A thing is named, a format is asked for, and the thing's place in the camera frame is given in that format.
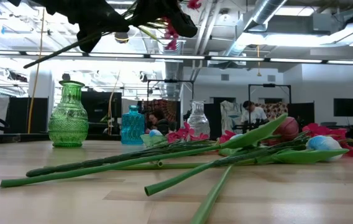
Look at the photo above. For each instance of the clear glass vase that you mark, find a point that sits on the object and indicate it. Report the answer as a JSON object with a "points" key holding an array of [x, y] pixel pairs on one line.
{"points": [[198, 123]]}

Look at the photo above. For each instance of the person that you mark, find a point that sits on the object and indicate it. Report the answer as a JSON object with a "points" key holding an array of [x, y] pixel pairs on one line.
{"points": [[155, 119], [254, 115]]}

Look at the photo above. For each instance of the dark red artificial tulip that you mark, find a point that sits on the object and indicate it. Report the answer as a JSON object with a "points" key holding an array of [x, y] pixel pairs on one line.
{"points": [[176, 180], [288, 129]]}

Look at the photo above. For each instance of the floral cloth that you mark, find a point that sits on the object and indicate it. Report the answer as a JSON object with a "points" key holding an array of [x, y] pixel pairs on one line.
{"points": [[277, 109]]}

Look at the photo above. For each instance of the small black robot arm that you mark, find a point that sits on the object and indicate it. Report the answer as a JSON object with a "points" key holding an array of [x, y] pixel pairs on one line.
{"points": [[186, 115]]}

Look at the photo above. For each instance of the black dome camera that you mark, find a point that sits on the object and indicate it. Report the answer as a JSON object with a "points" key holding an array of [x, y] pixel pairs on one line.
{"points": [[121, 38]]}

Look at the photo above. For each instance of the black table frame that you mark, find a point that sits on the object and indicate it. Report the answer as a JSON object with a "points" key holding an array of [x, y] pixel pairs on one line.
{"points": [[8, 139]]}

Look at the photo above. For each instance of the white blue cloth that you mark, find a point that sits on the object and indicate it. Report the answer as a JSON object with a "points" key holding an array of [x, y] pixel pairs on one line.
{"points": [[231, 113]]}

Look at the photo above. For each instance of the black partition panel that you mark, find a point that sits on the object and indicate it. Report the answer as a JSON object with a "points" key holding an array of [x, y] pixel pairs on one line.
{"points": [[307, 112], [16, 115]]}

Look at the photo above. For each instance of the silver ventilation duct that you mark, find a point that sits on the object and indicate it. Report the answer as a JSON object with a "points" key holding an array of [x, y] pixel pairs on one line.
{"points": [[268, 11], [171, 74]]}

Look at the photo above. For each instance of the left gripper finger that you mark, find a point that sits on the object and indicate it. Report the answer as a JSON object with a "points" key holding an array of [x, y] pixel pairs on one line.
{"points": [[89, 40]]}

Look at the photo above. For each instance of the black frame stand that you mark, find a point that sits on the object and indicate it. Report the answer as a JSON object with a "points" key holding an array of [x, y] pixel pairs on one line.
{"points": [[269, 85], [164, 81]]}

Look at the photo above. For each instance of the long LED light bar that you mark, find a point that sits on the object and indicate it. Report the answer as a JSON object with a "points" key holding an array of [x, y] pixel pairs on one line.
{"points": [[288, 60]]}

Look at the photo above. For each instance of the black wall monitor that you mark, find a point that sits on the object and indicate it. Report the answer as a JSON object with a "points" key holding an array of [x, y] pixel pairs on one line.
{"points": [[347, 107]]}

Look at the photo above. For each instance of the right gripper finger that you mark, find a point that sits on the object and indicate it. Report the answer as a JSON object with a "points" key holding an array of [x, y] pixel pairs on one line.
{"points": [[187, 28]]}

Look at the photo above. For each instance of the blue glass vase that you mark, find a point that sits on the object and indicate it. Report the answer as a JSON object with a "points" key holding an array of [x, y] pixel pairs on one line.
{"points": [[133, 127]]}

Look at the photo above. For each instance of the red patterned tapestry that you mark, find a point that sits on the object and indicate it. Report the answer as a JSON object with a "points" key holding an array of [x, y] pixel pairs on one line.
{"points": [[164, 105]]}

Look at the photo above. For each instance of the green glass vase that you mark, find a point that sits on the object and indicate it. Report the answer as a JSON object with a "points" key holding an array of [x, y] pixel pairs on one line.
{"points": [[68, 124]]}

